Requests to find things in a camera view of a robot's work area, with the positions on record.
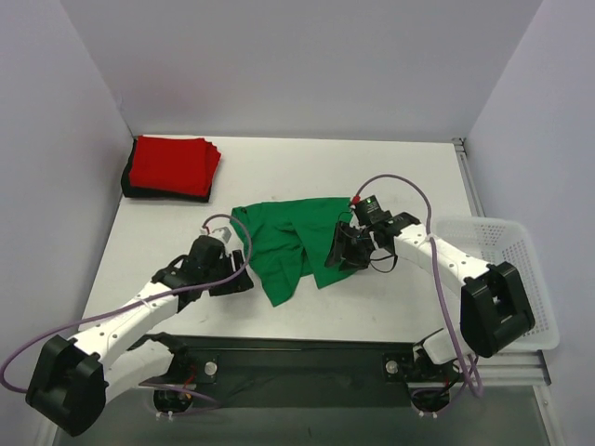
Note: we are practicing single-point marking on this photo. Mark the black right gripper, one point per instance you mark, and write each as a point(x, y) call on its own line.
point(345, 248)

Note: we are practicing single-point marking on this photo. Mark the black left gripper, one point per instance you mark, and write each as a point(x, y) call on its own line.
point(232, 271)

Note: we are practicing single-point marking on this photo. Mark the green t shirt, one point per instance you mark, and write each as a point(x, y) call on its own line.
point(291, 240)

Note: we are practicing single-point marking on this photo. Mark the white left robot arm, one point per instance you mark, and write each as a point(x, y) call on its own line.
point(76, 377)

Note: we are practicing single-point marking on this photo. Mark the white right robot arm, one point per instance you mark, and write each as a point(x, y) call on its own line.
point(405, 237)

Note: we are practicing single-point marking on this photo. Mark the folded red t shirt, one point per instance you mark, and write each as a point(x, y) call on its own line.
point(172, 165)

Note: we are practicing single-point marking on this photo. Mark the folded black t shirt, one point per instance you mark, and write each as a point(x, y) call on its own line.
point(128, 179)

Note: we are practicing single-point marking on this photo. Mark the white plastic basket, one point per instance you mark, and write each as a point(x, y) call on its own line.
point(508, 306)

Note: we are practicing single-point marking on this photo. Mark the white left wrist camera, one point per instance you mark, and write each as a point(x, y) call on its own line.
point(222, 234)

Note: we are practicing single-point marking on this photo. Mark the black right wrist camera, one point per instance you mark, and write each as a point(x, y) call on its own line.
point(369, 212)

